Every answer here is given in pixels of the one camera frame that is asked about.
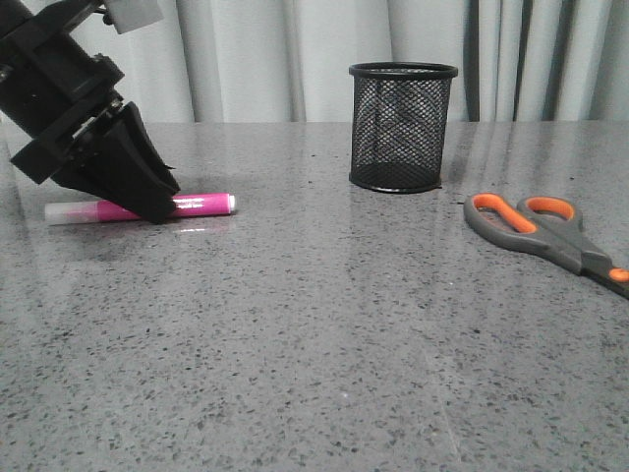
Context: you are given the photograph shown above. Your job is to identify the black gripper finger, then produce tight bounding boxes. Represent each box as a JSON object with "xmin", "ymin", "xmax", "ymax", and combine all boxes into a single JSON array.
[
  {"xmin": 52, "ymin": 128, "xmax": 176, "ymax": 223},
  {"xmin": 111, "ymin": 102, "xmax": 180, "ymax": 203}
]

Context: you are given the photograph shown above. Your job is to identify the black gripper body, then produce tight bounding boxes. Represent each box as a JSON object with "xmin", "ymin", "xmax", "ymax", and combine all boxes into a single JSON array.
[{"xmin": 1, "ymin": 1, "xmax": 124, "ymax": 183}]

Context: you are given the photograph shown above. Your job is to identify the pink marker pen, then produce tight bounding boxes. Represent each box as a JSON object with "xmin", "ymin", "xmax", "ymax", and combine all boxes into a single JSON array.
[{"xmin": 44, "ymin": 193, "xmax": 236, "ymax": 225}]

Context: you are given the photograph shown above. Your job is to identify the grey orange scissors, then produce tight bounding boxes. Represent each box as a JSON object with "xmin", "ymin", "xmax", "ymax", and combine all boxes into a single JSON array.
[{"xmin": 463, "ymin": 193, "xmax": 628, "ymax": 298}]

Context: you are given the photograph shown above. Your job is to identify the black mesh pen cup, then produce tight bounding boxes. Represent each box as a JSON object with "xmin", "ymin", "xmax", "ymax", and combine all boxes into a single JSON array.
[{"xmin": 349, "ymin": 62, "xmax": 458, "ymax": 194}]

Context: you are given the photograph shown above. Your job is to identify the grey curtain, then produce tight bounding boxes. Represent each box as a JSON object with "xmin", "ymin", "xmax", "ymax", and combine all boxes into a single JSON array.
[{"xmin": 74, "ymin": 1, "xmax": 628, "ymax": 123}]

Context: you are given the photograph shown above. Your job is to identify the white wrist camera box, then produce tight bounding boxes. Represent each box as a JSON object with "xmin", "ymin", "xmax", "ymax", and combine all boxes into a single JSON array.
[{"xmin": 104, "ymin": 0, "xmax": 163, "ymax": 34}]

